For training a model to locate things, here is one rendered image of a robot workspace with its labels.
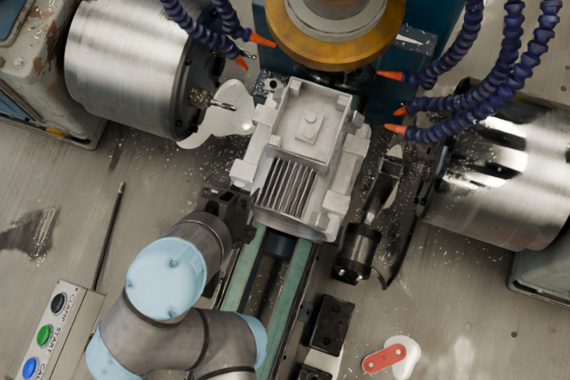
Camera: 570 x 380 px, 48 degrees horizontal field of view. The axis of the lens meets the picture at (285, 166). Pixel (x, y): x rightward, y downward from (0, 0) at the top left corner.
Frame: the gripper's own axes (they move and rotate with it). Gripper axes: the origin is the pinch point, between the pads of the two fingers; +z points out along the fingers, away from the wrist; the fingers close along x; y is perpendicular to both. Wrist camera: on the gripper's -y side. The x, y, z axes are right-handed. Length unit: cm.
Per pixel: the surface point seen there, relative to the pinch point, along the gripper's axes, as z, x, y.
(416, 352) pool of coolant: 19.7, -36.4, -22.8
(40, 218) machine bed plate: 20, 42, -22
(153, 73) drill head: 2.2, 19.0, 16.1
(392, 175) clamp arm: -10.3, -19.9, 14.9
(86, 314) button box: -9.2, 16.8, -20.3
